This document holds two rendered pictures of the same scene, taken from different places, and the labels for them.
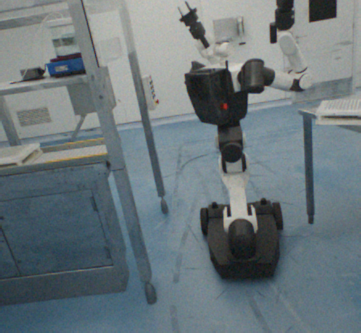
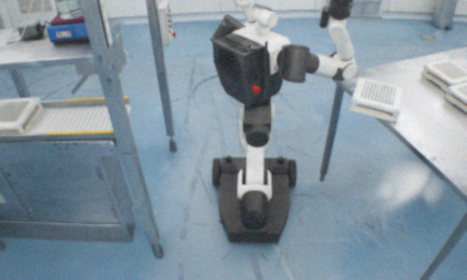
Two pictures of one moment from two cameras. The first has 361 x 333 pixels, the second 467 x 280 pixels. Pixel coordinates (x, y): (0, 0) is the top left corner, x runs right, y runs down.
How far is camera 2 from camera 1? 53 cm
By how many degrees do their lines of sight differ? 18
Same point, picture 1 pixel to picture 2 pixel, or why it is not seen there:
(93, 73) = (100, 54)
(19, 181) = (22, 147)
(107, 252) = (114, 213)
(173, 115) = (188, 12)
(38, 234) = (44, 192)
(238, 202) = (254, 168)
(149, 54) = not seen: outside the picture
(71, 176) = (74, 150)
